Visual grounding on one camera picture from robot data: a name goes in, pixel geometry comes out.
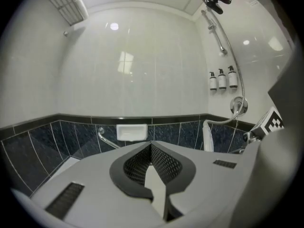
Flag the chrome shower head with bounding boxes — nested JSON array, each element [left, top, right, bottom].
[[202, 119, 230, 152]]

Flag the metal shower hose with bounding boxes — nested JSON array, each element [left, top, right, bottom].
[[201, 8, 246, 125]]

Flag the chrome shower slide rail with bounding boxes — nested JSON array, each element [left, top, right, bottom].
[[201, 9, 228, 56]]

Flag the black head camera mount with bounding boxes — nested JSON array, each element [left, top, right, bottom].
[[201, 0, 232, 15]]

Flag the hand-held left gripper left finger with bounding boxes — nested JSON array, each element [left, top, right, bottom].
[[30, 140, 155, 225]]

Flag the chrome mixer valve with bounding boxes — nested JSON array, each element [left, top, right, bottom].
[[229, 95, 249, 115]]

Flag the white soap dish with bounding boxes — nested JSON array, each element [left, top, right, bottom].
[[116, 124, 147, 142]]

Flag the white bathtub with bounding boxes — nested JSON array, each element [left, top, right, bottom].
[[51, 157, 81, 182]]

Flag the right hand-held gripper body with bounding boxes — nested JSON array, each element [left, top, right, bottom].
[[243, 106, 285, 147]]

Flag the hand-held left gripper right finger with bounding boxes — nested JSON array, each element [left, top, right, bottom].
[[151, 140, 246, 228]]

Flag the chrome grab bar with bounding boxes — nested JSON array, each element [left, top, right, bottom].
[[97, 127, 122, 150]]

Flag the folded white towels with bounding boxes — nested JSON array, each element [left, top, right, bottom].
[[66, 0, 89, 21]]

